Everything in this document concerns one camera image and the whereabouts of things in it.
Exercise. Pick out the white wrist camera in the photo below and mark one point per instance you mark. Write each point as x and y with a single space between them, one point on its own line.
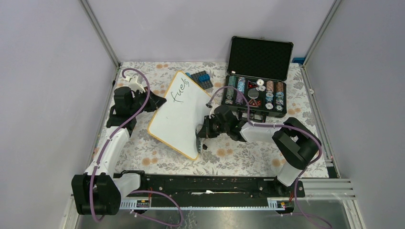
212 107
135 83

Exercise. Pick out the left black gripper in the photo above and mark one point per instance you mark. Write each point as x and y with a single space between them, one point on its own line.
155 101

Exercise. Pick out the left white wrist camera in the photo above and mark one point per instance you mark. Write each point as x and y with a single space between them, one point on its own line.
135 83

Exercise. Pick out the floral tablecloth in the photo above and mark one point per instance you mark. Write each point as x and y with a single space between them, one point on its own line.
224 157

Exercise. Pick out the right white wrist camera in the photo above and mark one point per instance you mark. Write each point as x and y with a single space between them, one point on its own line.
212 107

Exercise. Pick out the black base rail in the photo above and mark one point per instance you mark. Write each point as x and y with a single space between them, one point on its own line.
212 191

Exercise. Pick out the blue lego brick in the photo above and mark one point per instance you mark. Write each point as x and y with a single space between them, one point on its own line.
204 78

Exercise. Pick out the black poker chip case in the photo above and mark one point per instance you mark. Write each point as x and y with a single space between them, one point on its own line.
256 77

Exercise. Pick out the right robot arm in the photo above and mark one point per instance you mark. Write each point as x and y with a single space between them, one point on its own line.
296 143

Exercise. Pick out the yellow framed whiteboard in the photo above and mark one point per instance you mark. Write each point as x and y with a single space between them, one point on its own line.
175 122

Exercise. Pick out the dark grey lego baseplate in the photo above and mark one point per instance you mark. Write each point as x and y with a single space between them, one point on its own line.
203 85

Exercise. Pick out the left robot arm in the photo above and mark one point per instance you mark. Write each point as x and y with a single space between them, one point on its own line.
96 192

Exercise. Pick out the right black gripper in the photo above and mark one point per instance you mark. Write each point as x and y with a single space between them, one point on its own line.
205 131

